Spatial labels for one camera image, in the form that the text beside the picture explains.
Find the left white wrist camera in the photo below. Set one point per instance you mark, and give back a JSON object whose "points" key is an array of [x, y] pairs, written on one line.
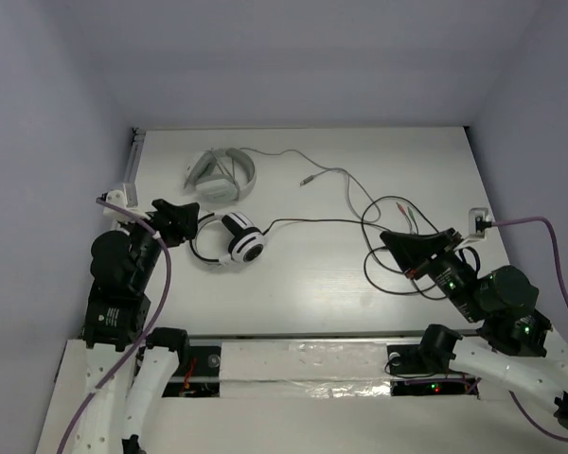
{"points": [[121, 202]]}

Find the black white headphones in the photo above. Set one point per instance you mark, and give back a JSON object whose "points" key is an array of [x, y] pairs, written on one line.
{"points": [[247, 242]]}

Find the grey white headphones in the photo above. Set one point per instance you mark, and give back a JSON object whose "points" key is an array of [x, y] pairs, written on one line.
{"points": [[220, 175]]}

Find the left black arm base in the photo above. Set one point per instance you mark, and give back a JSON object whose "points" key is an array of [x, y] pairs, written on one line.
{"points": [[199, 377]]}

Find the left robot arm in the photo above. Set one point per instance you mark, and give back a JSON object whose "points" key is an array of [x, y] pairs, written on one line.
{"points": [[129, 360]]}

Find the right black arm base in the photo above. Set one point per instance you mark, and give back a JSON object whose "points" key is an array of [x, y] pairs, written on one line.
{"points": [[411, 376]]}

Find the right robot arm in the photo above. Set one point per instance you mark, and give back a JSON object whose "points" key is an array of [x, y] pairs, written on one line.
{"points": [[524, 353]]}

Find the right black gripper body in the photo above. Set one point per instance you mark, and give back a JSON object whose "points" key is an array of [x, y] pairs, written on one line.
{"points": [[453, 279]]}

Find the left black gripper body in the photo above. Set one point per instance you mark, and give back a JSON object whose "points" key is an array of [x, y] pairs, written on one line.
{"points": [[160, 225]]}

